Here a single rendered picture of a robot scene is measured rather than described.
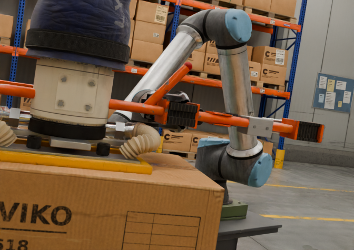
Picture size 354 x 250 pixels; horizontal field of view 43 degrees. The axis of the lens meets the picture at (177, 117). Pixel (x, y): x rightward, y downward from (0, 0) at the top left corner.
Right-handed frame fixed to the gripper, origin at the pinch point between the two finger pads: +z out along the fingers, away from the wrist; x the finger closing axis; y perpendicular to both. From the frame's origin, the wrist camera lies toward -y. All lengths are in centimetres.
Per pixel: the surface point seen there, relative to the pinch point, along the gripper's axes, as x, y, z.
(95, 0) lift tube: 20.8, 26.4, 10.8
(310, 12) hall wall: 245, -572, -866
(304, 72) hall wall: 100, -583, -866
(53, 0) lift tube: 19.5, 34.4, 8.3
